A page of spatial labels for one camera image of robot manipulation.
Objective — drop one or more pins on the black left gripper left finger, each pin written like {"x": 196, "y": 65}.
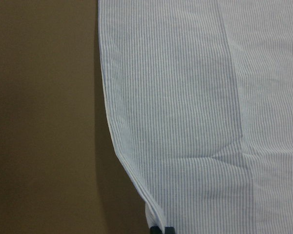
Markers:
{"x": 155, "y": 230}

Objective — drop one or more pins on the light blue striped shirt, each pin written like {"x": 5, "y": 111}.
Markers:
{"x": 199, "y": 104}

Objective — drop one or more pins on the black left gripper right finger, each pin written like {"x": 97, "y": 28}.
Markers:
{"x": 169, "y": 230}

